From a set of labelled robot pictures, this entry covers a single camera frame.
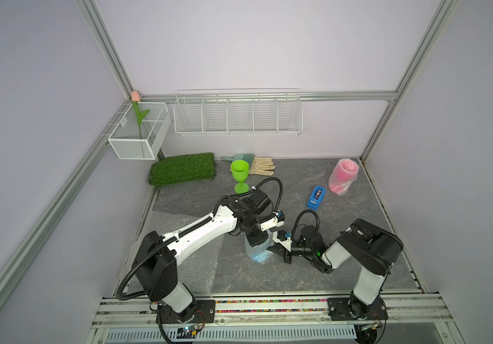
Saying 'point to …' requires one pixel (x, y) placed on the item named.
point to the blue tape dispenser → (316, 198)
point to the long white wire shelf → (238, 112)
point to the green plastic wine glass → (240, 170)
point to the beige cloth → (262, 165)
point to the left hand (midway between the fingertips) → (261, 239)
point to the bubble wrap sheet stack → (196, 266)
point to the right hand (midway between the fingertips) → (267, 244)
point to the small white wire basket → (125, 138)
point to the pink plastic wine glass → (345, 172)
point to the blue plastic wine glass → (260, 256)
